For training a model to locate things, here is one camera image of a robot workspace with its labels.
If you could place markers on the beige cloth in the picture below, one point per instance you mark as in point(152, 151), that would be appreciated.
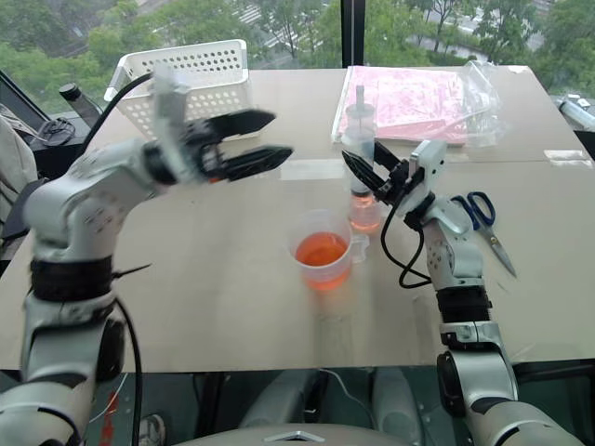
point(14, 162)

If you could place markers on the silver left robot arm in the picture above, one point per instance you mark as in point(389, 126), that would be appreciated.
point(83, 209)

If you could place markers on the clear tape strip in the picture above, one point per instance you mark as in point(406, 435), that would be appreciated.
point(568, 158)

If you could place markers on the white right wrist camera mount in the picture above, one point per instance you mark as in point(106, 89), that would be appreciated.
point(430, 160)

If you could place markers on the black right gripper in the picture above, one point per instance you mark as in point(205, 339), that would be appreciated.
point(395, 186)

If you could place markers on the crumpled clear plastic bag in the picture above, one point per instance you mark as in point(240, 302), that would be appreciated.
point(485, 107)

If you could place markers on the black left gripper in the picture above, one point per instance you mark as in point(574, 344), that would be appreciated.
point(207, 158)

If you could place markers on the black window frame post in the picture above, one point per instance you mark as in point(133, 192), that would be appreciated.
point(352, 32)

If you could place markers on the black zip tie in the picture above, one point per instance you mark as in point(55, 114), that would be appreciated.
point(132, 270)

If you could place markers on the clear plastic syringe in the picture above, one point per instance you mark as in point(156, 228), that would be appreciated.
point(359, 130)

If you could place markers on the clear measuring cup red liquid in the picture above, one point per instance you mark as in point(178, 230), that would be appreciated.
point(323, 260)

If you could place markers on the pink sheets in clear sleeve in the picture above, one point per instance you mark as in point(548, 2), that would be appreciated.
point(413, 104)

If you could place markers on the grey metal bar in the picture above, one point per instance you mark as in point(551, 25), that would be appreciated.
point(578, 111)

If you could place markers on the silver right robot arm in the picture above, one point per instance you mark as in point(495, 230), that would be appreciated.
point(453, 260)

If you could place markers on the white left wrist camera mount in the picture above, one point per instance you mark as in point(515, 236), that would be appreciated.
point(169, 116)

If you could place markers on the black capped bottle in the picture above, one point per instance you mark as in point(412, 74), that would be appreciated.
point(80, 103)

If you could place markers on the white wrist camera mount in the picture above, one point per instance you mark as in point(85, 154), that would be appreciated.
point(169, 116)
point(430, 160)

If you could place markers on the small clear cup red liquid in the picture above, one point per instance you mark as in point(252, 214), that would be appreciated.
point(365, 216)

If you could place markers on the white perforated plastic basket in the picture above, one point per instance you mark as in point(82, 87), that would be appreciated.
point(204, 74)

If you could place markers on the silver robot torso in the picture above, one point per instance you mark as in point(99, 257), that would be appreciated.
point(297, 436)

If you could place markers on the grey white shoe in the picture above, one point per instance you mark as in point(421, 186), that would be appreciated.
point(152, 429)

